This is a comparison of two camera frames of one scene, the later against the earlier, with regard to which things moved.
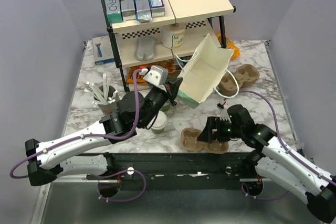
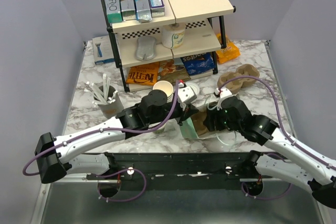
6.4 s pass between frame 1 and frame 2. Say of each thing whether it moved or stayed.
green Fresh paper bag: moved
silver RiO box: stayed
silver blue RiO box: stayed
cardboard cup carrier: stayed
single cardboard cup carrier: moved
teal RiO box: stayed
